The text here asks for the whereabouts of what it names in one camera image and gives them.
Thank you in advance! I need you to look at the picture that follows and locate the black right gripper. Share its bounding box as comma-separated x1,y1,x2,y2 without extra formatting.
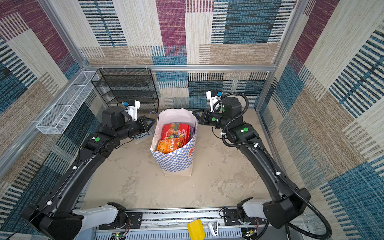
192,107,231,130

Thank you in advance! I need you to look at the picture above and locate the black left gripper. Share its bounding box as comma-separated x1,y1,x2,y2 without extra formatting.
115,116,156,143

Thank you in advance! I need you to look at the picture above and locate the red fruit candy bag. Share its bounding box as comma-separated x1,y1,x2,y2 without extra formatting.
161,123,191,147

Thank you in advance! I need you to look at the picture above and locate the small orange chip packet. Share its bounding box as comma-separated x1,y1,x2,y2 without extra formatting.
157,138,184,154

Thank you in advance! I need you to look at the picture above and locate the blue checkered paper bag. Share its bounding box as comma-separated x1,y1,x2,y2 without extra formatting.
150,109,198,177

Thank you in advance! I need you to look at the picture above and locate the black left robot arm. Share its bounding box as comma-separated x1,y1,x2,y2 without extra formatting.
22,106,156,240

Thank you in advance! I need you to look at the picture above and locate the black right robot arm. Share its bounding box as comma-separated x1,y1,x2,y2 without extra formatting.
193,97,311,229

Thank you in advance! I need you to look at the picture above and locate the blue magazine booklet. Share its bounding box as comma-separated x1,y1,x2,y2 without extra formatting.
134,131,153,145

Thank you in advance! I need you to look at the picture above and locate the yellow plastic scoop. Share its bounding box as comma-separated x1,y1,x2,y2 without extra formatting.
187,220,205,240

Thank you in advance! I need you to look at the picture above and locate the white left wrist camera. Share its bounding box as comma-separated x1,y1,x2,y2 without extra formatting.
123,100,140,121

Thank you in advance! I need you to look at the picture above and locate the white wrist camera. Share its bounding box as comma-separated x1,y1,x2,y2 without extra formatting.
206,90,223,113
123,100,140,121

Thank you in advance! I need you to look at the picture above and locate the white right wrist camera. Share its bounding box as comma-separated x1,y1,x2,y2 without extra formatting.
206,90,223,113

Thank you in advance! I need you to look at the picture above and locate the black wire shelf rack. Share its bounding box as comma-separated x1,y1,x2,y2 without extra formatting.
91,68,160,113

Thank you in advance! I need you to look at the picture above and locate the white wire mesh basket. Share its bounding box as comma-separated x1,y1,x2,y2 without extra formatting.
36,71,98,135

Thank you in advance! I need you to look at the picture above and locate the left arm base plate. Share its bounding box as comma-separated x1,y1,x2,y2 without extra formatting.
98,212,143,230

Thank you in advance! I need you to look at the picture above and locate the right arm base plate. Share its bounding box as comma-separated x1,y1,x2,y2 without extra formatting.
219,208,267,227

